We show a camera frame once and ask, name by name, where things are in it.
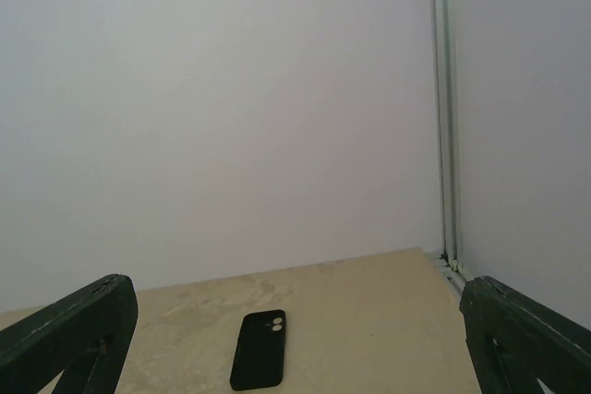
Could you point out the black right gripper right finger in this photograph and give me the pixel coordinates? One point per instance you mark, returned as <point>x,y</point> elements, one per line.
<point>518,345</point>

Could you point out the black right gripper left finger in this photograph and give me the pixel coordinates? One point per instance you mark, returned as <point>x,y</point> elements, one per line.
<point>81,341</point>

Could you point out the black phone case far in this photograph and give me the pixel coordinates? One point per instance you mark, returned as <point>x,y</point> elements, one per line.
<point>259,352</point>

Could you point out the aluminium side rail right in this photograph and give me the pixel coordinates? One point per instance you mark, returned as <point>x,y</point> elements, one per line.
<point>452,269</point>

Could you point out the aluminium frame post right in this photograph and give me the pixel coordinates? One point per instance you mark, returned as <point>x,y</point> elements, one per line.
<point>444,33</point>

